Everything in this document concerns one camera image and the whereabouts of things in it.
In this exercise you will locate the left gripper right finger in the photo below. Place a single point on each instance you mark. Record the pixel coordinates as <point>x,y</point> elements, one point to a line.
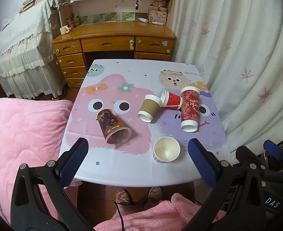
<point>216,174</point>

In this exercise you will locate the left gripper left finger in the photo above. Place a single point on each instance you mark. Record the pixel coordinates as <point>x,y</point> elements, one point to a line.
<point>61,175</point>

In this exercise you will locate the checkered paper cup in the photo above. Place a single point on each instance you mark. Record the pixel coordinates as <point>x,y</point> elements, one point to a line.
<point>166,149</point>

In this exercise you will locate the dark clear plastic cup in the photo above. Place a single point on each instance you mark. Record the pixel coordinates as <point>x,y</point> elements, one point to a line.
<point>114,131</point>

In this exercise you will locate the tall red patterned cup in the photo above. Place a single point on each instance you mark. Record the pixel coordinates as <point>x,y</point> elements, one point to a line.
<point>190,109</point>

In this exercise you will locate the small red paper cup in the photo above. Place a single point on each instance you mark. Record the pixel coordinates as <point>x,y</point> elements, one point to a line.
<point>171,100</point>

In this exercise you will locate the brown sleeve paper cup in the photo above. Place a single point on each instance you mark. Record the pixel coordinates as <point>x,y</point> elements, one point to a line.
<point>149,108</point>

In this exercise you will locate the pink quilted blanket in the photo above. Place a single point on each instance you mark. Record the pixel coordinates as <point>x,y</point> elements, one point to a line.
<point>31,132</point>

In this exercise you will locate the pink fleece clothing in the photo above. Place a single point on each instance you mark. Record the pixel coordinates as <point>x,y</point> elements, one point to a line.
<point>171,214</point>

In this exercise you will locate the right patterned slipper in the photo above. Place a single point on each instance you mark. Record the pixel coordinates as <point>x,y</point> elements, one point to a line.
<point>155,194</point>

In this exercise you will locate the patterned slipper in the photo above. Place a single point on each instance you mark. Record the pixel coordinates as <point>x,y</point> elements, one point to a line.
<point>122,197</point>
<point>155,194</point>

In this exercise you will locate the left patterned slipper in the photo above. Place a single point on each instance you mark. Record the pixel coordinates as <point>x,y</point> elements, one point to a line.
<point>122,197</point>

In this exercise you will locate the cartoon printed tablecloth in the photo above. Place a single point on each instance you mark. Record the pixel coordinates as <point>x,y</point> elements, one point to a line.
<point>121,86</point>

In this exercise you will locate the white lace covered furniture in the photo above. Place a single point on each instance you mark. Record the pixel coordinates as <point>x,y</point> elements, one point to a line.
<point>28,64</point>

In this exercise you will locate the white floral curtain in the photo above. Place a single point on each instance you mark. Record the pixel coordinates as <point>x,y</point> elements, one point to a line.
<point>237,45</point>

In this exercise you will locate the wooden desk with drawers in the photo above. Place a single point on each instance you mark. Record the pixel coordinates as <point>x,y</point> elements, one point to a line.
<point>76,50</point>

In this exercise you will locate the cardboard box on desk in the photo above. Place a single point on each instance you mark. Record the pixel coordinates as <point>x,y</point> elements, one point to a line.
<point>157,16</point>

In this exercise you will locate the wooden desk shelf hutch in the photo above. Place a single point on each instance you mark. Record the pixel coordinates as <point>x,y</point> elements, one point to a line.
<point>100,11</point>

